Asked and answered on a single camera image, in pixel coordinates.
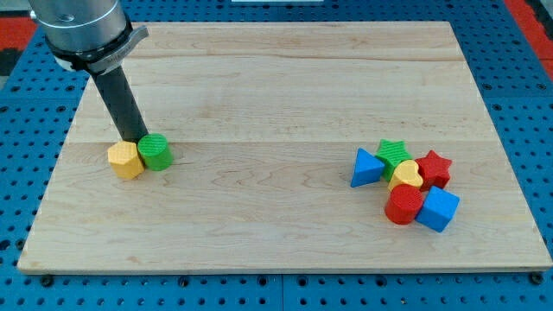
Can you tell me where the green star block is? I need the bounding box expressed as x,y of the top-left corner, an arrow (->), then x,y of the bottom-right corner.
376,139 -> 413,181

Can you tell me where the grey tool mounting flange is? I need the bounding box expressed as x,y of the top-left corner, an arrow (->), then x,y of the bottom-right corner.
46,18 -> 149,75

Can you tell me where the red star block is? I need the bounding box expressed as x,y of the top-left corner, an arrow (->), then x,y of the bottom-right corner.
415,150 -> 453,192

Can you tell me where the green cylinder block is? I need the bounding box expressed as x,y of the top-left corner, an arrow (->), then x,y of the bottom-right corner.
137,133 -> 174,171

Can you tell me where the blue triangle block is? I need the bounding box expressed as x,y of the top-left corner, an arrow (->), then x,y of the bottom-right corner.
350,148 -> 385,187

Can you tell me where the yellow heart block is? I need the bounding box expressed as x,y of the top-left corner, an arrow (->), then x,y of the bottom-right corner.
387,160 -> 423,192

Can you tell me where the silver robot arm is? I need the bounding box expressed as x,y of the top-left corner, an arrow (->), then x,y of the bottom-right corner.
29,0 -> 149,143

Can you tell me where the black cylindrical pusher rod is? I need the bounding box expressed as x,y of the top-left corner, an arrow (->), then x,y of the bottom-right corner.
92,67 -> 149,143

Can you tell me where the blue cube block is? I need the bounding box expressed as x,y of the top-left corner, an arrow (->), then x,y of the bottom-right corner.
416,186 -> 461,232

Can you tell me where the yellow hexagon block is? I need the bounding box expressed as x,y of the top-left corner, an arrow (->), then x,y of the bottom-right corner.
107,141 -> 145,180

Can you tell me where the red cylinder block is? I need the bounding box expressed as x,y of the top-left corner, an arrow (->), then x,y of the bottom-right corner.
385,184 -> 423,225

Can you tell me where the wooden board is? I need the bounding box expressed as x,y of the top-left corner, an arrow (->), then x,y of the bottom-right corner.
18,22 -> 552,275

